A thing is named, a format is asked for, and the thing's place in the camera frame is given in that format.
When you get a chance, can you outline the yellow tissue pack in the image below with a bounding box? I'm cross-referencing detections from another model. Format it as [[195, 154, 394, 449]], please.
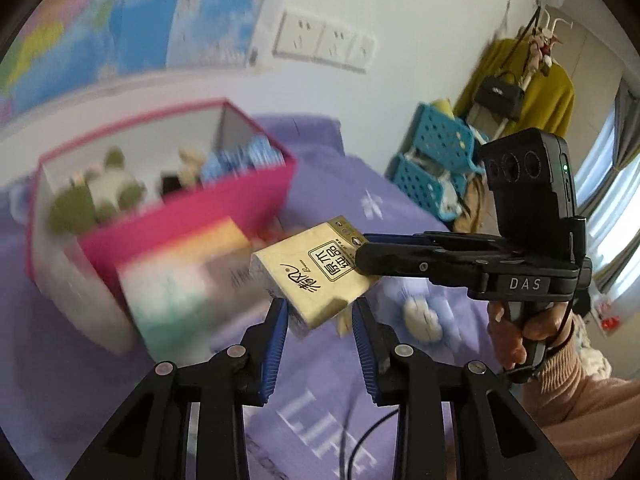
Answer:
[[250, 217, 378, 334]]

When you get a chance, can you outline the blue gingham scrunchie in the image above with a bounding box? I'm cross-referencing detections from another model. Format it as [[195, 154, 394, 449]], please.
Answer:
[[200, 134, 285, 184]]

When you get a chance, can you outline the green plush toy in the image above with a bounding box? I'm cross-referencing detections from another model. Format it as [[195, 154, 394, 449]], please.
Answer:
[[48, 146, 146, 236]]

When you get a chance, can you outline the black scrunchie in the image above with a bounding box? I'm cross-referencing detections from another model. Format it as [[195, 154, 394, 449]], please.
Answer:
[[160, 172, 182, 196]]

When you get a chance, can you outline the pink sleeve right forearm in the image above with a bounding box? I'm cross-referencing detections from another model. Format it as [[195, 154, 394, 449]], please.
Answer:
[[523, 336, 640, 479]]

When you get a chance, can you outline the person right hand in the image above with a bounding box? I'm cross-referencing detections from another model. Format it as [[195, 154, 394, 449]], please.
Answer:
[[487, 301, 573, 370]]

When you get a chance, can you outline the pastel tissue box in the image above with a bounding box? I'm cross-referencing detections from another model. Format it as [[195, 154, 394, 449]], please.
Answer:
[[117, 218, 270, 365]]

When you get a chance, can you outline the purple floral bedsheet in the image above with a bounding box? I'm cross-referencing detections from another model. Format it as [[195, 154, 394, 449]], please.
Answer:
[[0, 114, 507, 480]]

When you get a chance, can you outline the blue plastic basket shelf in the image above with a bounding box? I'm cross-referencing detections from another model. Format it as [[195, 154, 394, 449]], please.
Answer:
[[390, 99, 488, 222]]

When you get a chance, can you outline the mustard yellow hanging coat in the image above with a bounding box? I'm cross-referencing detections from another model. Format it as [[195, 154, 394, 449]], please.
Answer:
[[454, 38, 575, 138]]

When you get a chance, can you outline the black handbag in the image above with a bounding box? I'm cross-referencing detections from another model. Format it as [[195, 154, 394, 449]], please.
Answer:
[[474, 72, 525, 122]]

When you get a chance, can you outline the beige plush toy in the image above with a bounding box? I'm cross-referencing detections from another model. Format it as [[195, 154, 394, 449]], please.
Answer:
[[177, 148, 208, 190]]

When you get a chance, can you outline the pink cardboard box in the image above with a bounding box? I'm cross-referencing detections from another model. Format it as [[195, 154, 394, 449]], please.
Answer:
[[25, 100, 297, 354]]

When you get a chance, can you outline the white coat rack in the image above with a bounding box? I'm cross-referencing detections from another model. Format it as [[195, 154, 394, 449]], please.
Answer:
[[518, 6, 574, 91]]

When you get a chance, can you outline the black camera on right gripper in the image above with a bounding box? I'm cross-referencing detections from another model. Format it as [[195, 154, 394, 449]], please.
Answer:
[[480, 128, 586, 266]]

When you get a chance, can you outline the black cable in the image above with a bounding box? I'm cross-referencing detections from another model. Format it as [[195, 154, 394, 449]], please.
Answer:
[[344, 406, 402, 480]]

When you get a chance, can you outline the white wall socket panel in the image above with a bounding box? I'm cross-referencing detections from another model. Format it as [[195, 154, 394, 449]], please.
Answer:
[[272, 10, 378, 74]]

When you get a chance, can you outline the colourful wall map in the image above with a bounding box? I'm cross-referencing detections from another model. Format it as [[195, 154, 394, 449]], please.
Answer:
[[1, 0, 265, 122]]

